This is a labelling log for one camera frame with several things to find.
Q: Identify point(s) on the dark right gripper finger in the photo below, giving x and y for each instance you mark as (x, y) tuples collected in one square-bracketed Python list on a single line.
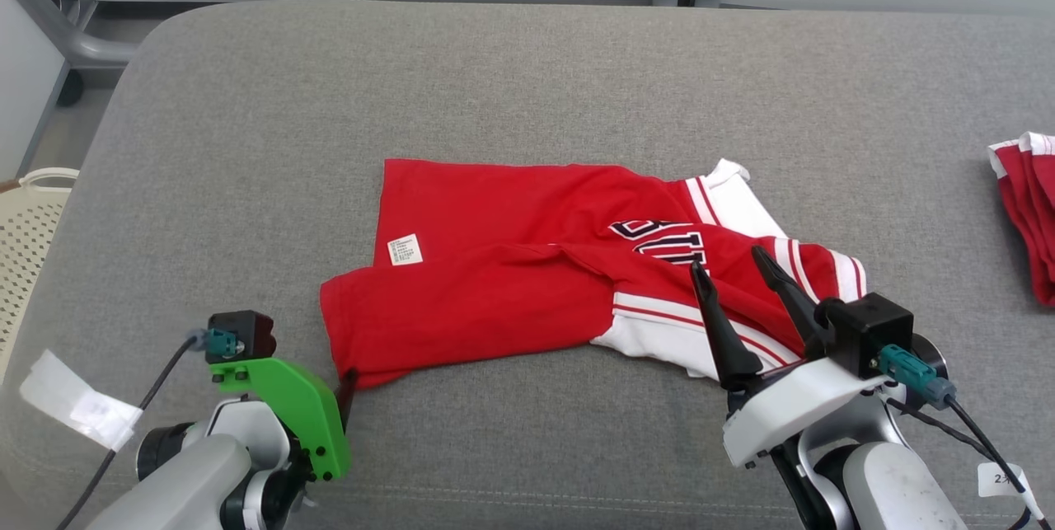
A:
[(791, 299), (725, 332)]

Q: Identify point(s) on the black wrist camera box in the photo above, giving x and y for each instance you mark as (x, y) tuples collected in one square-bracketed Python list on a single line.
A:
[(243, 332), (865, 328)]

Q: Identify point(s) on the grey metal rack frame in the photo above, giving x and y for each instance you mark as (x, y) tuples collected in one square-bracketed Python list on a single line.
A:
[(49, 11)]

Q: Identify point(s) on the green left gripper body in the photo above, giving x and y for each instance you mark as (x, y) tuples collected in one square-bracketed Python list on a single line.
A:
[(301, 406)]

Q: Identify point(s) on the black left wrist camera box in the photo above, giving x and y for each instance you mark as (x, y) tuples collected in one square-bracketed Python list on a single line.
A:
[(243, 332)]

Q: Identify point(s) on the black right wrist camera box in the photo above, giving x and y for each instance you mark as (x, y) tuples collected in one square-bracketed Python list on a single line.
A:
[(865, 328)]

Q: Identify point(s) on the red and white jersey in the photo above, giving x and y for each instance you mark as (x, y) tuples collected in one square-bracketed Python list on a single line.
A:
[(494, 291)]

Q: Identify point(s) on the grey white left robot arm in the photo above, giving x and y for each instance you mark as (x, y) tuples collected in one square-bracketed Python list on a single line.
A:
[(198, 480)]

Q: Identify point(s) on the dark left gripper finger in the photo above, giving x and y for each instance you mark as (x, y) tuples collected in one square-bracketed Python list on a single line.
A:
[(347, 398)]

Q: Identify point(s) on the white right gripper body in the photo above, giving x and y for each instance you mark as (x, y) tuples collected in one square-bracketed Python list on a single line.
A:
[(791, 406)]

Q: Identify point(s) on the red Bulls 23 shorts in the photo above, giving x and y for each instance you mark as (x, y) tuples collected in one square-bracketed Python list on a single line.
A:
[(1030, 217)]

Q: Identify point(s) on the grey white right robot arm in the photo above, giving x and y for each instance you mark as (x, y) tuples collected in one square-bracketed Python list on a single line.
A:
[(882, 489)]

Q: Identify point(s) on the grey fabric sofa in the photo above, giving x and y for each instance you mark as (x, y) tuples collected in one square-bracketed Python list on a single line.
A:
[(527, 77)]

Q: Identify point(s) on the cream perforated laundry basket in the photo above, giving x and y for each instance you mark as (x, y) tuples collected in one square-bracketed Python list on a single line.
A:
[(25, 250)]

